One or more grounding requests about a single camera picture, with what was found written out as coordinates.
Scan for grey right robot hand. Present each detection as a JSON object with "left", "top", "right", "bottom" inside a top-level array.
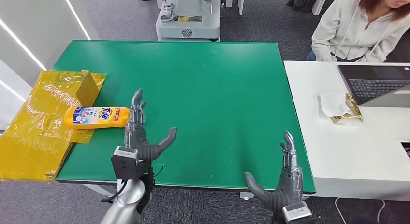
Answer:
[{"left": 244, "top": 130, "right": 303, "bottom": 213}]

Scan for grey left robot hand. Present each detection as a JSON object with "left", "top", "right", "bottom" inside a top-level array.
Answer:
[{"left": 124, "top": 88, "right": 178, "bottom": 162}]

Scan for orange detergent bottle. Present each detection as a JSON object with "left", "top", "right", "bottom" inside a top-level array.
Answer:
[{"left": 63, "top": 106, "right": 131, "bottom": 130}]

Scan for white table leg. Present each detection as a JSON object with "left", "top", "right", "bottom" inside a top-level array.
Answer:
[{"left": 84, "top": 184, "right": 113, "bottom": 197}]

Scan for white desk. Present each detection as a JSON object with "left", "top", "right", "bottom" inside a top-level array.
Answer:
[{"left": 283, "top": 60, "right": 410, "bottom": 202}]

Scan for white paper napkin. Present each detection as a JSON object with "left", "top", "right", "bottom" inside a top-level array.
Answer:
[{"left": 319, "top": 92, "right": 353, "bottom": 118}]

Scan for gold foil snack packet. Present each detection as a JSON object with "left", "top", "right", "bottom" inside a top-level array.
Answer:
[{"left": 330, "top": 93, "right": 363, "bottom": 124}]

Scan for yellow taped cardboard box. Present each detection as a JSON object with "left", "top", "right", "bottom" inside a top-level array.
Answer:
[{"left": 0, "top": 69, "right": 107, "bottom": 182}]

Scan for grey machine base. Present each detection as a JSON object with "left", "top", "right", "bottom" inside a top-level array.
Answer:
[{"left": 155, "top": 0, "right": 222, "bottom": 43}]

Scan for dark laptop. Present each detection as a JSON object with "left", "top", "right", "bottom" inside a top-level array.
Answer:
[{"left": 337, "top": 64, "right": 410, "bottom": 108}]

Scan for person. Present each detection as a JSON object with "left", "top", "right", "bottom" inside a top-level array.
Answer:
[{"left": 307, "top": 0, "right": 410, "bottom": 63}]

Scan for white furniture panel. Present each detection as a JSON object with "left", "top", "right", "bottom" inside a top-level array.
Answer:
[{"left": 225, "top": 0, "right": 246, "bottom": 16}]

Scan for black shoes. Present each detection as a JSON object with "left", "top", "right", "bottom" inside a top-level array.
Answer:
[{"left": 286, "top": 0, "right": 319, "bottom": 14}]

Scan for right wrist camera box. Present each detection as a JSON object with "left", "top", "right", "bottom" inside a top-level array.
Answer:
[{"left": 281, "top": 201, "right": 316, "bottom": 224}]

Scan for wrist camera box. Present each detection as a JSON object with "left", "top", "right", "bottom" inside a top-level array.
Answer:
[
  {"left": 111, "top": 146, "right": 142, "bottom": 180},
  {"left": 281, "top": 201, "right": 316, "bottom": 224}
]

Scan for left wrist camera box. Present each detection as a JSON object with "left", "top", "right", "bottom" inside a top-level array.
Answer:
[{"left": 111, "top": 146, "right": 142, "bottom": 180}]

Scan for white floor cable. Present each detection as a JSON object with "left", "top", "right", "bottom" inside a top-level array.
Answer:
[
  {"left": 377, "top": 200, "right": 386, "bottom": 224},
  {"left": 335, "top": 197, "right": 348, "bottom": 224}
]

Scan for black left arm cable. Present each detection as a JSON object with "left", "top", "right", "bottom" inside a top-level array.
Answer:
[{"left": 101, "top": 180, "right": 129, "bottom": 204}]

